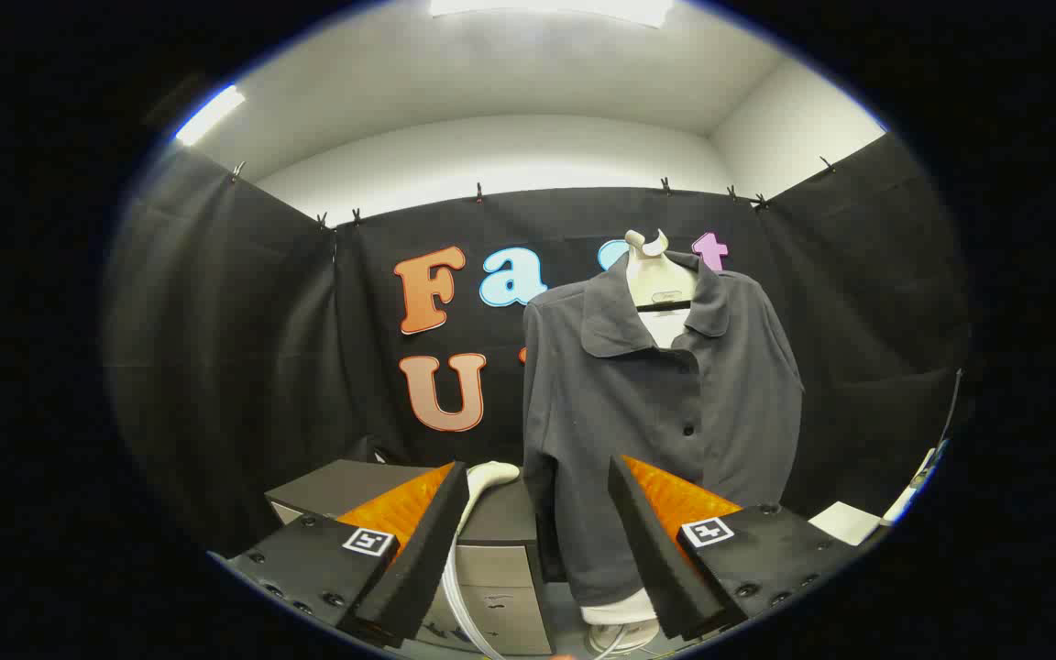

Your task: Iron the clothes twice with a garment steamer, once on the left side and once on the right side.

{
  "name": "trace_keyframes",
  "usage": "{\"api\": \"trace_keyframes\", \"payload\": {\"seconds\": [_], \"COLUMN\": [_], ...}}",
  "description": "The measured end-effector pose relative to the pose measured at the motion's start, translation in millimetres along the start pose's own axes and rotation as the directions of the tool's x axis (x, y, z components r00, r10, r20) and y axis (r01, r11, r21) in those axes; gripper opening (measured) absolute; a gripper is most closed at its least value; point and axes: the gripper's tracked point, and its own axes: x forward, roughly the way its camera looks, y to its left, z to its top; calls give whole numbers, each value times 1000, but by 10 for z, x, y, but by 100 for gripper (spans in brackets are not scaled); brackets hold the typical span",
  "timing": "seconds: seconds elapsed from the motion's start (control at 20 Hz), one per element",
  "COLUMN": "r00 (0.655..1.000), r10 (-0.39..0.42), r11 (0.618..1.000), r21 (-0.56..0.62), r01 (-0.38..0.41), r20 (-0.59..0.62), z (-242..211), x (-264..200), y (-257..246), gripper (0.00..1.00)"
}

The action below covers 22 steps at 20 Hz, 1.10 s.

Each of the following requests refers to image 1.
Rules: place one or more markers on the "narrow ceiling light strip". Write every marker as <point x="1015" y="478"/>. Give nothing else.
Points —
<point x="209" y="115"/>

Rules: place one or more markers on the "grey button shirt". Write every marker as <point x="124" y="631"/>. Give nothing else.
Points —
<point x="610" y="412"/>

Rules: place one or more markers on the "white side desk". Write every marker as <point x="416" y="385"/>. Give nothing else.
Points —
<point x="913" y="486"/>

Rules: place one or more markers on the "wide ceiling light panel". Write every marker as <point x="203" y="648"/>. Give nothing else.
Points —
<point x="546" y="7"/>

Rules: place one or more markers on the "grey drawer cabinet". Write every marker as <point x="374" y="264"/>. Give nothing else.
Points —
<point x="500" y="587"/>

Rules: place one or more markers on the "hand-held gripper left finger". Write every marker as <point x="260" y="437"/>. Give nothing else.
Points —
<point x="423" y="559"/>

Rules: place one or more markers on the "white mannequin torso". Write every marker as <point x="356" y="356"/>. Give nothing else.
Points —
<point x="656" y="280"/>

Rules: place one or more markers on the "white table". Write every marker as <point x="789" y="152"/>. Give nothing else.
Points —
<point x="844" y="522"/>

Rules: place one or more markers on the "round mannequin stand base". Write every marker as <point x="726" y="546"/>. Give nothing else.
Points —
<point x="624" y="635"/>

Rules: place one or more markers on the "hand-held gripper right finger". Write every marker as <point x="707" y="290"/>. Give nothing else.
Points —
<point x="656" y="550"/>

